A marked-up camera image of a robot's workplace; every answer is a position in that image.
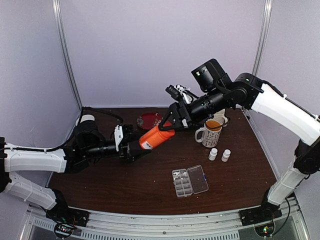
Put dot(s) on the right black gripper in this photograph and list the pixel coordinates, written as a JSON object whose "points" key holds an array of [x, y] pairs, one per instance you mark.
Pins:
{"points": [[176, 109]]}

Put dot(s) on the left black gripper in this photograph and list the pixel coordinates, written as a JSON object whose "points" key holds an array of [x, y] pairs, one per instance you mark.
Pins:
{"points": [[132, 154]]}

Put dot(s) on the orange pill bottle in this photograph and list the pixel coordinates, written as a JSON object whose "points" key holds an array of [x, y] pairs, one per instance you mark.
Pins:
{"points": [[155, 137]]}

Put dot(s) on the small white bottle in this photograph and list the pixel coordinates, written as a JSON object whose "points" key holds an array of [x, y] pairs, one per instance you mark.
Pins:
{"points": [[213, 154], [226, 155]]}

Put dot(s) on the clear plastic pill organizer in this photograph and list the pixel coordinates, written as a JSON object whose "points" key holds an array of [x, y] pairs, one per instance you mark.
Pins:
{"points": [[195, 183]]}

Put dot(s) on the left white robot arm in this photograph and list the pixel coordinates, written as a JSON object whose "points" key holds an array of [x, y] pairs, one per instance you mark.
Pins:
{"points": [[88, 145]]}

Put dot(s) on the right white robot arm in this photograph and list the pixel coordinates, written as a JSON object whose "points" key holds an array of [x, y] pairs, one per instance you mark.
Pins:
{"points": [[251, 93]]}

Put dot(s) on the white pills in organizer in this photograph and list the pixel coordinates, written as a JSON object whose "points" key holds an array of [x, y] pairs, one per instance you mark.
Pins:
{"points": [[178, 174]]}

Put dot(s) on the red floral plate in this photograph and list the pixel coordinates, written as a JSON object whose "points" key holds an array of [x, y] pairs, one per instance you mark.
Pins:
{"points": [[147, 121]]}

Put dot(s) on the floral mug yellow inside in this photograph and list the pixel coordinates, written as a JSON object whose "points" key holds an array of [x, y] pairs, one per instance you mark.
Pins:
{"points": [[209, 134]]}

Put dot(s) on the cream ribbed mug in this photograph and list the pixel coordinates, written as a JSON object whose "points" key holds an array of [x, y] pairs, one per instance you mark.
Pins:
{"points": [[220, 117]]}

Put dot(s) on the white ceramic rice bowl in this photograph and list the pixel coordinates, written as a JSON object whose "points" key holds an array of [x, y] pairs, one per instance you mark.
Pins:
{"points": [[86, 117]]}

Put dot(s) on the front aluminium rail base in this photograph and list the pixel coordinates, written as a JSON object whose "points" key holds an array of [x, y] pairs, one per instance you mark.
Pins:
{"points": [[223, 225]]}

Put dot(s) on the right aluminium frame post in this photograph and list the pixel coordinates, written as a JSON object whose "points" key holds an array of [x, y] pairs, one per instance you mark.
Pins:
{"points": [[263, 35]]}

